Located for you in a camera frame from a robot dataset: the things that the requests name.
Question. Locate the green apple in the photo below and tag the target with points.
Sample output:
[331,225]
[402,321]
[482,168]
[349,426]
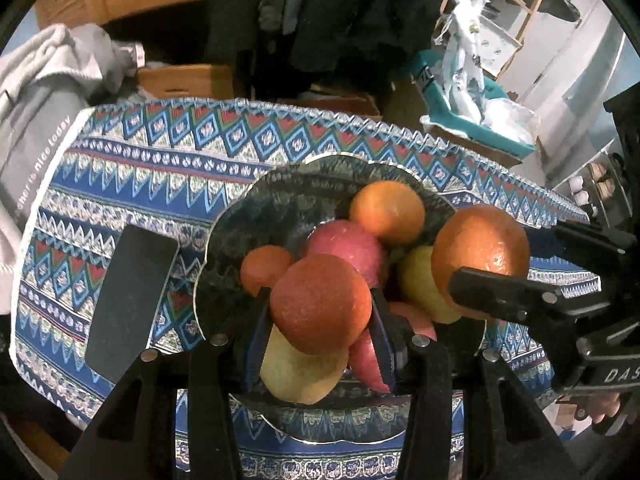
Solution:
[422,280]

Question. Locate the medium orange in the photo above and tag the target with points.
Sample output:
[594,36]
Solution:
[387,212]

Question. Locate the grey hoodie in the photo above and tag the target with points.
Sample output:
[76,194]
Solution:
[45,110]

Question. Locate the white refrigerator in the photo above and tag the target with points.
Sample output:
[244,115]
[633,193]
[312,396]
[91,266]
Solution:
[575,60]

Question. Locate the clear plastic bag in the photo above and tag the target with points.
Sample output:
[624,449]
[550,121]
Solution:
[510,117]

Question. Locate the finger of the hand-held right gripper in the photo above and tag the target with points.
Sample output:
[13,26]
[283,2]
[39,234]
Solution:
[575,240]
[500,292]

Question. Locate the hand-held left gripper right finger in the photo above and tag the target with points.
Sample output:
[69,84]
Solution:
[385,350]

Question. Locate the red apple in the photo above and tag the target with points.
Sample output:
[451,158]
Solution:
[365,360]
[345,250]

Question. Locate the small cardboard box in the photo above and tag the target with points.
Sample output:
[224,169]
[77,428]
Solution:
[190,82]

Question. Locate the wooden shelf frame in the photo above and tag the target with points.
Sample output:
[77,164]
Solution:
[537,5]

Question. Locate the rows of shoes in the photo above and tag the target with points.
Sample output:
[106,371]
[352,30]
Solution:
[602,180]

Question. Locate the small orange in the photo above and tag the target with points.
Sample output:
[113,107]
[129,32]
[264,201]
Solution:
[262,267]

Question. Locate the reddish orange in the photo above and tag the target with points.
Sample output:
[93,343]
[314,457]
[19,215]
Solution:
[320,302]

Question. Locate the dark hanging jackets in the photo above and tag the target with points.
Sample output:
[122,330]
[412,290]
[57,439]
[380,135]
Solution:
[325,20]

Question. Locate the person's right hand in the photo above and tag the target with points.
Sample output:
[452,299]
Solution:
[602,407]

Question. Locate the blue patterned tablecloth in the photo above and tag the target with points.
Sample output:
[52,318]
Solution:
[150,160]

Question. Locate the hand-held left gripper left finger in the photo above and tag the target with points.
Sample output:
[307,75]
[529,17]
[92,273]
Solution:
[256,340]

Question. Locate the black rectangular pad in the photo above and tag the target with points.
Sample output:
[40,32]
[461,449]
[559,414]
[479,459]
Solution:
[130,305]

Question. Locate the grey shoe rack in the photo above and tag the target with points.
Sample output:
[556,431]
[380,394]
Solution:
[595,160]

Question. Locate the scalloped glass plate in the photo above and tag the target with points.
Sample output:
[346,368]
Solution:
[280,210]

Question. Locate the white printed plastic bag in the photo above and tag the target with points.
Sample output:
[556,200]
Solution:
[465,60]

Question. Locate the yellow pear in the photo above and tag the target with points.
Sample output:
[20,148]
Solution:
[300,375]

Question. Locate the white patterned box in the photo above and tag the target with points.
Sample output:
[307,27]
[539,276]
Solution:
[500,47]

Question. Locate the large orange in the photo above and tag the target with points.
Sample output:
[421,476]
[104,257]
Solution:
[480,245]

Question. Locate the teal box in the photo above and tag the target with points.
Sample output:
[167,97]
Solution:
[435,95]

